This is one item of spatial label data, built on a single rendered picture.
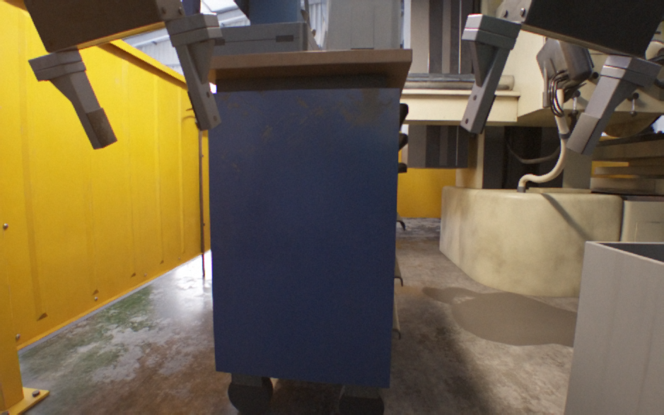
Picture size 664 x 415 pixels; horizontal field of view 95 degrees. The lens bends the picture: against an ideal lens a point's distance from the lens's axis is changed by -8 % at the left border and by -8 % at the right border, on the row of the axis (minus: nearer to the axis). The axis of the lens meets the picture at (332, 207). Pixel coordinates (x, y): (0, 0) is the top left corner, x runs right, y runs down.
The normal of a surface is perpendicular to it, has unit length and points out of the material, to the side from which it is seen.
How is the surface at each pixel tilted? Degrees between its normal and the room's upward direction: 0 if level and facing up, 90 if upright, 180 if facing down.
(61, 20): 113
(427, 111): 90
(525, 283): 90
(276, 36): 90
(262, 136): 90
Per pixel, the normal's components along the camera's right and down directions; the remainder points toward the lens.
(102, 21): -0.09, 0.48
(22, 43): 0.86, 0.06
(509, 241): -0.72, 0.06
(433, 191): -0.07, 0.10
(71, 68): 0.98, -0.10
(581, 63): -0.32, 0.09
